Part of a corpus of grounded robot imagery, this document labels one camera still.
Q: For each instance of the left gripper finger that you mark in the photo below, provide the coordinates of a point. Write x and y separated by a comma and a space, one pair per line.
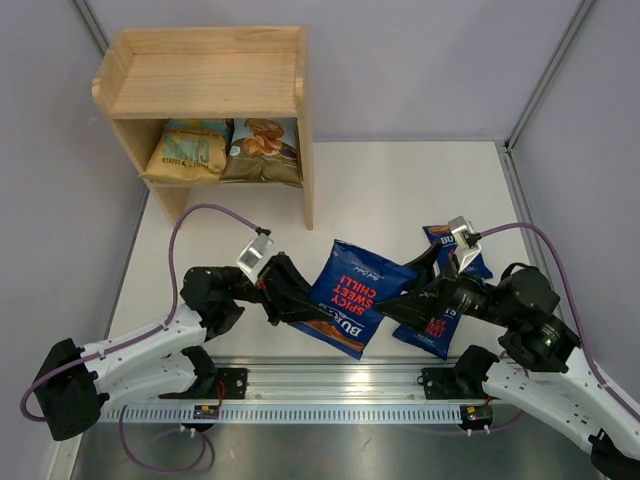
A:
296, 288
291, 315

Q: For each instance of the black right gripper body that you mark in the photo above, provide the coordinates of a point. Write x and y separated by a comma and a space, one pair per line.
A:
470, 295

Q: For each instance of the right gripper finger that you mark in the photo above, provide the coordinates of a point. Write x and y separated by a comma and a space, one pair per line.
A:
423, 267
419, 306

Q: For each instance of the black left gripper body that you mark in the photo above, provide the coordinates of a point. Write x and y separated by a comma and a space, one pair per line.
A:
245, 290

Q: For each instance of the blue burts bag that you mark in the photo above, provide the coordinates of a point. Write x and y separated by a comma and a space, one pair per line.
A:
442, 234
435, 338
352, 282

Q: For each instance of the light blue cassava chips bag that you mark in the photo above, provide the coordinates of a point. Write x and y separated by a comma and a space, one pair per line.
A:
264, 150

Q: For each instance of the yellow kettle chips bag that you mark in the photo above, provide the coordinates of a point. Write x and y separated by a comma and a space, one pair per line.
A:
190, 152

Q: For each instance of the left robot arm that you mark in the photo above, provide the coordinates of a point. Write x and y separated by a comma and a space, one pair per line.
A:
76, 384

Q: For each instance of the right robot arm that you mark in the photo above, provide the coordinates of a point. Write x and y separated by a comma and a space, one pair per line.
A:
546, 374

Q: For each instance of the wooden two-tier shelf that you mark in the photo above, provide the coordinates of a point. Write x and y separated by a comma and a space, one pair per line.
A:
150, 75

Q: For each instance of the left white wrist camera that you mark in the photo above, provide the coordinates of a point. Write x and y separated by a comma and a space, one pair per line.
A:
253, 256

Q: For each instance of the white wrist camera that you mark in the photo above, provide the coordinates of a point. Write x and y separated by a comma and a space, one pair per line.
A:
467, 240
253, 256

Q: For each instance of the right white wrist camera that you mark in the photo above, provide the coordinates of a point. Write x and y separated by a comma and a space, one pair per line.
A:
467, 240

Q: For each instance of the aluminium mounting rail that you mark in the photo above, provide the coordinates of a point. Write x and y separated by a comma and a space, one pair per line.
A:
278, 380

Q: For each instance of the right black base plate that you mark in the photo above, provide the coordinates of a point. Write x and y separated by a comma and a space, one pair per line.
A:
439, 383

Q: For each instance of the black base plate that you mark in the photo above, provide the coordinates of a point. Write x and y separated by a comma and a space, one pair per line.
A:
439, 383
230, 384

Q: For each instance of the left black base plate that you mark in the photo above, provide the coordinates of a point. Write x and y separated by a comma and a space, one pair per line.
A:
230, 384

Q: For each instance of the white slotted cable duct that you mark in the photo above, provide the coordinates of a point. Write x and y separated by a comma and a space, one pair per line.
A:
301, 414

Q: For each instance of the right aluminium frame post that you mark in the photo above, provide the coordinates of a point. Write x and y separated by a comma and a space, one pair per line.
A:
553, 65

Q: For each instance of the aluminium frame post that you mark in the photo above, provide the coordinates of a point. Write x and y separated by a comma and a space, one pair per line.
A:
89, 19
553, 65

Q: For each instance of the left aluminium frame post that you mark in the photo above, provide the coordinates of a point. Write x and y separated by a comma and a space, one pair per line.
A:
89, 19

